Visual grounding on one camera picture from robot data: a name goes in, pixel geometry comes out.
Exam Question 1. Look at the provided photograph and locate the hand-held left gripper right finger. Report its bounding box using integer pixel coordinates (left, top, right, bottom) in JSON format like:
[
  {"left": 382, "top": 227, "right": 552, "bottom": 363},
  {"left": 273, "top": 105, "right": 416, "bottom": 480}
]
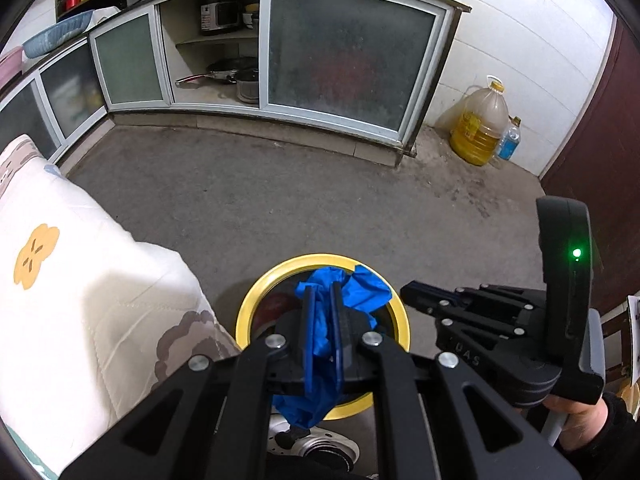
[{"left": 330, "top": 281, "right": 583, "bottom": 480}]

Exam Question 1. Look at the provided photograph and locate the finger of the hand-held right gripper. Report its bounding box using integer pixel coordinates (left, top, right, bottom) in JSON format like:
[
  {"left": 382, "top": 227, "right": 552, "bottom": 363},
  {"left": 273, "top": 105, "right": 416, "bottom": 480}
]
[
  {"left": 437, "top": 310, "right": 531, "bottom": 341},
  {"left": 400, "top": 281, "right": 543, "bottom": 318}
]

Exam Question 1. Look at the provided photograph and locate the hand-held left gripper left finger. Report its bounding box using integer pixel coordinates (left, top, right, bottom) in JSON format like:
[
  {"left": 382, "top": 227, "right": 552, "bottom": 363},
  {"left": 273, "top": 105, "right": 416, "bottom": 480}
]
[{"left": 60, "top": 285, "right": 321, "bottom": 480}]

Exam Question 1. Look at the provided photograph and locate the blue plastic glove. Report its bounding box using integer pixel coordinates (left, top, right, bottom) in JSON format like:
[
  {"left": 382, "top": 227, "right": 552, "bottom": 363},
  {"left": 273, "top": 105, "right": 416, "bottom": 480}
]
[{"left": 271, "top": 265, "right": 393, "bottom": 430}]

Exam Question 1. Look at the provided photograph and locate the yellow round bin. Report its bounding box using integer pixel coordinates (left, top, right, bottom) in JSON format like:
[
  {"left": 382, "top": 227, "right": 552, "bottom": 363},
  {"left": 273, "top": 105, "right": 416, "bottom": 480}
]
[{"left": 235, "top": 254, "right": 412, "bottom": 421}]

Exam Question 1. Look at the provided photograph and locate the person's right forearm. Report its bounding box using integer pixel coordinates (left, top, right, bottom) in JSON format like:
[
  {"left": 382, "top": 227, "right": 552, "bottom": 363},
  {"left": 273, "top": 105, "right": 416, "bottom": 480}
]
[{"left": 560, "top": 390, "right": 640, "bottom": 480}]

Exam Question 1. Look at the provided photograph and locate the person's right hand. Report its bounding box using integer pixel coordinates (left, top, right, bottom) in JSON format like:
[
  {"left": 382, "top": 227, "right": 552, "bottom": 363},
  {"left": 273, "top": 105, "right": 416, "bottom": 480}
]
[{"left": 542, "top": 392, "right": 611, "bottom": 453}]

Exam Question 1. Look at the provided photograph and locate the white paper sheet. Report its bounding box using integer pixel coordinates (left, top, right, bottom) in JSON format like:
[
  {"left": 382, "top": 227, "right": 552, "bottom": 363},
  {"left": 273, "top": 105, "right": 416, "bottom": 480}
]
[{"left": 626, "top": 294, "right": 640, "bottom": 386}]

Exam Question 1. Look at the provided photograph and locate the silver metal disc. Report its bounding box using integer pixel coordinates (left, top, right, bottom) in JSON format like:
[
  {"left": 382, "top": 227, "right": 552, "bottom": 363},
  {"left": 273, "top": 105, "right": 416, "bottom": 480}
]
[{"left": 267, "top": 410, "right": 361, "bottom": 477}]

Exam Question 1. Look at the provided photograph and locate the brown door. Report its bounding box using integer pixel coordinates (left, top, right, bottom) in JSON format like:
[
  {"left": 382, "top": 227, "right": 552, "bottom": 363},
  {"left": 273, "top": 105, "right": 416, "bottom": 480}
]
[{"left": 540, "top": 15, "right": 640, "bottom": 316}]

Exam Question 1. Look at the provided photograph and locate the blue label water bottle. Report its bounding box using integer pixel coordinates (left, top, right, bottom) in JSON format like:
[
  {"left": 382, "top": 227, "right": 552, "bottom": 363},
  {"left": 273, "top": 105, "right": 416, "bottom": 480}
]
[{"left": 496, "top": 116, "right": 522, "bottom": 162}]

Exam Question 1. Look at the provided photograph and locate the large yellow oil bottle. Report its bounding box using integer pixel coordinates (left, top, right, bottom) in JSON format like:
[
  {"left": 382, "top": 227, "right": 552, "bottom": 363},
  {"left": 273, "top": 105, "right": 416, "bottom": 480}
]
[{"left": 449, "top": 75, "right": 510, "bottom": 167}]

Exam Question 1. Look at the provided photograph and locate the printed quilted blanket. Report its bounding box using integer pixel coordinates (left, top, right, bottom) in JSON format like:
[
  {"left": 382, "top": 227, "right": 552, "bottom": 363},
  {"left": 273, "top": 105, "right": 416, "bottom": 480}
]
[{"left": 0, "top": 134, "right": 241, "bottom": 478}]

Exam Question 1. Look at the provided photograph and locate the long glass-door kitchen cabinet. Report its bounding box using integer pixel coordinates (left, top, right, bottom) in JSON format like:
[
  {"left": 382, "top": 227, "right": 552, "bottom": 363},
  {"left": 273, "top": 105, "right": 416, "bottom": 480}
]
[{"left": 0, "top": 0, "right": 473, "bottom": 168}]

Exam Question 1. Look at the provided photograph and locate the steel pot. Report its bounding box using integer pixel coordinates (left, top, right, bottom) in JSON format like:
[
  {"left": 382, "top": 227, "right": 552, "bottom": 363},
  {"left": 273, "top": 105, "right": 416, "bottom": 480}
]
[{"left": 236, "top": 69, "right": 261, "bottom": 105}]

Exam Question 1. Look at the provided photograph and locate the black frying pan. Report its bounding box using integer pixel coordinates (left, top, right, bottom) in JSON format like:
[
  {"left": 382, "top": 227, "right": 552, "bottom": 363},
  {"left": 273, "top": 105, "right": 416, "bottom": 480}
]
[{"left": 175, "top": 57, "right": 258, "bottom": 88}]

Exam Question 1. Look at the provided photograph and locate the small toaster oven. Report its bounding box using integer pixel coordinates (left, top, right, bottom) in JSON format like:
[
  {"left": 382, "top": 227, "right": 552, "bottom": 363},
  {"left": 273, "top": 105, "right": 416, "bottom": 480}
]
[{"left": 200, "top": 1, "right": 240, "bottom": 36}]

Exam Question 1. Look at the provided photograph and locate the blue woven basket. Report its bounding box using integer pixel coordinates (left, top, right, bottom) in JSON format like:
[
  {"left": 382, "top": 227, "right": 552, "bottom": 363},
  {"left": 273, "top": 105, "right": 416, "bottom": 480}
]
[{"left": 22, "top": 10, "right": 96, "bottom": 59}]

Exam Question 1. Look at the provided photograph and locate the pink plastic basin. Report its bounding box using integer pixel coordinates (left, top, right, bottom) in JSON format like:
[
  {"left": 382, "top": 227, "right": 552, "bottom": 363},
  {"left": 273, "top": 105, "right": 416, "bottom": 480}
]
[{"left": 0, "top": 46, "right": 25, "bottom": 88}]

